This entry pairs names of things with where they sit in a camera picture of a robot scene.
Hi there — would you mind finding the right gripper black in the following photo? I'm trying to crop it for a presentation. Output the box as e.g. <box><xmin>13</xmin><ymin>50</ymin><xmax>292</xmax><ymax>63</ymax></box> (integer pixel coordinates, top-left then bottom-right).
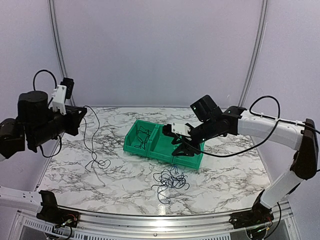
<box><xmin>171</xmin><ymin>118</ymin><xmax>218</xmax><ymax>157</ymax></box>

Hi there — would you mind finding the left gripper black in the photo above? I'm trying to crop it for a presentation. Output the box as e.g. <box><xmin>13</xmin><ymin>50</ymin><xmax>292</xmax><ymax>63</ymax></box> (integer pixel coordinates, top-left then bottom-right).
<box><xmin>29</xmin><ymin>105</ymin><xmax>87</xmax><ymax>148</ymax></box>

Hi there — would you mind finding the thin black cable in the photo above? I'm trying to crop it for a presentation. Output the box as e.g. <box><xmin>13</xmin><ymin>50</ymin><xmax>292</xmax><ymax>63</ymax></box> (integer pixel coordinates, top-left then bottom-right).
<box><xmin>82</xmin><ymin>105</ymin><xmax>112</xmax><ymax>187</ymax></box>
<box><xmin>134</xmin><ymin>126</ymin><xmax>152</xmax><ymax>150</ymax></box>

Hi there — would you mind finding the black cable pile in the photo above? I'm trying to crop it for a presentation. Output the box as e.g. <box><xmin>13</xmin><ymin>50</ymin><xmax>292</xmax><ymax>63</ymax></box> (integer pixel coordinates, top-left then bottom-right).
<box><xmin>151</xmin><ymin>166</ymin><xmax>191</xmax><ymax>205</ymax></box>

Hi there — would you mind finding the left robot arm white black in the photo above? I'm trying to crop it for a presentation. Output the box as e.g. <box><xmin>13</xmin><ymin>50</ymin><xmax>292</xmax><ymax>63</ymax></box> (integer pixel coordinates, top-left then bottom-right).
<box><xmin>0</xmin><ymin>90</ymin><xmax>88</xmax><ymax>223</ymax></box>

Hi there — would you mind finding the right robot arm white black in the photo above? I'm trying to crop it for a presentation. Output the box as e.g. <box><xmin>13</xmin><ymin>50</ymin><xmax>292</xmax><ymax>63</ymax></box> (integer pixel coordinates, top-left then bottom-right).
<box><xmin>162</xmin><ymin>95</ymin><xmax>319</xmax><ymax>224</ymax></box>

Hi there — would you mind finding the green three-compartment plastic bin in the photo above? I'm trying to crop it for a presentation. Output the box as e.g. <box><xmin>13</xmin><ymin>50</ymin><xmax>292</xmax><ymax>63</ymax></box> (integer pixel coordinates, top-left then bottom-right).
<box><xmin>123</xmin><ymin>119</ymin><xmax>203</xmax><ymax>170</ymax></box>

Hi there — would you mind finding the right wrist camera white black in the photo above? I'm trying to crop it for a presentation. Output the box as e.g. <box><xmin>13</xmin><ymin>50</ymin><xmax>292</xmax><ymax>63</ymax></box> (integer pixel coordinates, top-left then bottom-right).
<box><xmin>162</xmin><ymin>122</ymin><xmax>191</xmax><ymax>137</ymax></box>

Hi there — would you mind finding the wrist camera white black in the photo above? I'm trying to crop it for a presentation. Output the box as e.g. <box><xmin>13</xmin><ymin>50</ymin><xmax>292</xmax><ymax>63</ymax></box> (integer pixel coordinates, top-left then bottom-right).
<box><xmin>48</xmin><ymin>77</ymin><xmax>74</xmax><ymax>116</ymax></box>
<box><xmin>162</xmin><ymin>122</ymin><xmax>191</xmax><ymax>137</ymax></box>

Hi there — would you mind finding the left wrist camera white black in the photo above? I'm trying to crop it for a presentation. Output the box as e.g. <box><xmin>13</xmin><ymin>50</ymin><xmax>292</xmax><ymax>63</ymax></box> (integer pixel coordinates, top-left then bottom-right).
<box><xmin>48</xmin><ymin>77</ymin><xmax>74</xmax><ymax>116</ymax></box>

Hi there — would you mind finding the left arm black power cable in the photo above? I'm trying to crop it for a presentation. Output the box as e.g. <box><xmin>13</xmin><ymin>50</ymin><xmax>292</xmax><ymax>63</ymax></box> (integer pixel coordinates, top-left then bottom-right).
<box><xmin>33</xmin><ymin>69</ymin><xmax>63</xmax><ymax>158</ymax></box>

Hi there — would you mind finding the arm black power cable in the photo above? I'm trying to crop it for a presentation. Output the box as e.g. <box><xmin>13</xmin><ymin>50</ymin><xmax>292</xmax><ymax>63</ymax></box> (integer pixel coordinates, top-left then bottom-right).
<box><xmin>33</xmin><ymin>69</ymin><xmax>63</xmax><ymax>158</ymax></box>
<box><xmin>182</xmin><ymin>95</ymin><xmax>320</xmax><ymax>173</ymax></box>

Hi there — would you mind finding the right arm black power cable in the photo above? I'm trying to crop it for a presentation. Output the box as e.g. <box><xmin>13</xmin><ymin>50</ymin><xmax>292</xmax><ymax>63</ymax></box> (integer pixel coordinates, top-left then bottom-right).
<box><xmin>182</xmin><ymin>95</ymin><xmax>320</xmax><ymax>173</ymax></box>

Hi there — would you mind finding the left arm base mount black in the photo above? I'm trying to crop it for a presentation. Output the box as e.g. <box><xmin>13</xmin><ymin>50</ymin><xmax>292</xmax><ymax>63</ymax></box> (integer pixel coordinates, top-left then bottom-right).
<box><xmin>36</xmin><ymin>208</ymin><xmax>80</xmax><ymax>228</ymax></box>

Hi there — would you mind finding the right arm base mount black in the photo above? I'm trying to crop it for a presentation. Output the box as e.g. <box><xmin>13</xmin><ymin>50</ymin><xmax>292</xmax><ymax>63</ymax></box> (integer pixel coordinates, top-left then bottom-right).
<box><xmin>229</xmin><ymin>209</ymin><xmax>274</xmax><ymax>229</ymax></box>

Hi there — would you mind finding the left aluminium corner post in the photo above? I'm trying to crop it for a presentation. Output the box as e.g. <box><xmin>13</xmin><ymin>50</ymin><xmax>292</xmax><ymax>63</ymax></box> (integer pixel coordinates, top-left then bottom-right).
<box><xmin>47</xmin><ymin>0</ymin><xmax>77</xmax><ymax>111</ymax></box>

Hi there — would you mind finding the aluminium corner post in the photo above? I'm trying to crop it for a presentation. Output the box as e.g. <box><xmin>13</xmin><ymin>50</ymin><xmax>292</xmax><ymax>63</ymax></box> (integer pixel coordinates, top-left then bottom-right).
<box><xmin>47</xmin><ymin>0</ymin><xmax>77</xmax><ymax>111</ymax></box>
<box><xmin>238</xmin><ymin>0</ymin><xmax>270</xmax><ymax>107</ymax></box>

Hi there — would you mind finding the aluminium front frame rail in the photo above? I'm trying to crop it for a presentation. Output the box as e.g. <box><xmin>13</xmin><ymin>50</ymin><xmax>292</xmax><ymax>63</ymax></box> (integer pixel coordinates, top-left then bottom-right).
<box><xmin>8</xmin><ymin>202</ymin><xmax>301</xmax><ymax>240</ymax></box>

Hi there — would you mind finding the right aluminium corner post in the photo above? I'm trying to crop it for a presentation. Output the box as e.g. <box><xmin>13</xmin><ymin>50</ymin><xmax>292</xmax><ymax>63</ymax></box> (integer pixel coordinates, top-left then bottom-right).
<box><xmin>238</xmin><ymin>0</ymin><xmax>270</xmax><ymax>107</ymax></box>

